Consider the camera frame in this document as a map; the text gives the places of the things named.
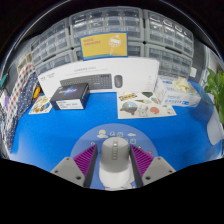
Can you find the white and blue tissue box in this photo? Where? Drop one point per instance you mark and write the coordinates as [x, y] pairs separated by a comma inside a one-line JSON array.
[[176, 95]]

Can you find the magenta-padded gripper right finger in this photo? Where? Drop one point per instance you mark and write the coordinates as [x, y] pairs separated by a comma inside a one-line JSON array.
[[158, 170]]

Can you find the small yellow item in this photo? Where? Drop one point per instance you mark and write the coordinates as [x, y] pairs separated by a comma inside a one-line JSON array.
[[36, 92]]

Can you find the red blue checkered cloth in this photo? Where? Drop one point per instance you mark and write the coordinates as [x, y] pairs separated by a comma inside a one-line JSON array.
[[18, 86]]

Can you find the white plant pot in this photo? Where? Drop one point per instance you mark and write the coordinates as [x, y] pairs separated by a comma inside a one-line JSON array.
[[216, 130]]

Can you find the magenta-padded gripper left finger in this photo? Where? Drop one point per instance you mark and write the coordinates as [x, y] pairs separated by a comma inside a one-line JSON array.
[[68, 170]]

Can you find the cartoon sticker sheet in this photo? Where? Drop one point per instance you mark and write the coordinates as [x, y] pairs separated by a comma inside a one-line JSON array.
[[143, 106]]

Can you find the long white keyboard box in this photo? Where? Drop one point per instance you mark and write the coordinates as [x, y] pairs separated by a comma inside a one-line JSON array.
[[133, 73]]

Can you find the yellow and blue box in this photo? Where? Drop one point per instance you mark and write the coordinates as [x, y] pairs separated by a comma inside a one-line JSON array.
[[103, 46]]

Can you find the white wicker basket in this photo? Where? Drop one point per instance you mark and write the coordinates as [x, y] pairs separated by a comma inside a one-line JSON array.
[[25, 63]]

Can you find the small black product box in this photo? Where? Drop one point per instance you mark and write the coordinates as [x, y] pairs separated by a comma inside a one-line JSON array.
[[70, 96]]

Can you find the green leafy plant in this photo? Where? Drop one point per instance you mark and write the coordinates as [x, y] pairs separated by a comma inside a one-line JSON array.
[[215, 86]]

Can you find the white computer mouse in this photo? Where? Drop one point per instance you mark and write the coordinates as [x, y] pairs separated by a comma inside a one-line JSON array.
[[115, 160]]

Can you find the teal item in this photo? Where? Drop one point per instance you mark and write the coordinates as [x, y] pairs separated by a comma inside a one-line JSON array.
[[3, 80]]

